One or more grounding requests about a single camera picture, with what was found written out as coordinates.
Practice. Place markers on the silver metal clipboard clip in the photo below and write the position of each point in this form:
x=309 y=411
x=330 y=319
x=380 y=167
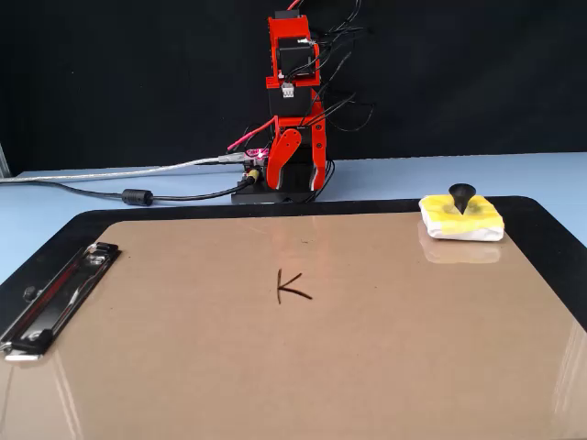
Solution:
x=59 y=302

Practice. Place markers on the controller circuit board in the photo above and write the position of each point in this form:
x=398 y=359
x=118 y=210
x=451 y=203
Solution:
x=254 y=158

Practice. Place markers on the yellow sponge with black knob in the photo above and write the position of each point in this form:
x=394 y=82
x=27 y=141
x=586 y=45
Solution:
x=463 y=224

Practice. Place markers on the brown clipboard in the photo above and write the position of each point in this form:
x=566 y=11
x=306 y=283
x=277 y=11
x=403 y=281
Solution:
x=367 y=348

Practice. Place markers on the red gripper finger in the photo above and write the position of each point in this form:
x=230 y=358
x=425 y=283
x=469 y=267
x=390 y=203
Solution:
x=282 y=156
x=319 y=151

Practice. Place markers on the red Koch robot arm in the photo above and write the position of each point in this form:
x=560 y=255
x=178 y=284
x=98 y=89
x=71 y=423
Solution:
x=284 y=32

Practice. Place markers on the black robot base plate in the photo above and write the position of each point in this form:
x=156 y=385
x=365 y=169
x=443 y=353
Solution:
x=257 y=198

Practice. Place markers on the black marker mark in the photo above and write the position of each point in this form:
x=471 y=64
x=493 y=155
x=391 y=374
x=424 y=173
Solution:
x=286 y=289

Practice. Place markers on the black rubber mat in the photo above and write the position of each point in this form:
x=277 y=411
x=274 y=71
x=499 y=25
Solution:
x=321 y=207

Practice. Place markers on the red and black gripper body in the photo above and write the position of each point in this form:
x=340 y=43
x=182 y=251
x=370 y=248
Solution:
x=303 y=143

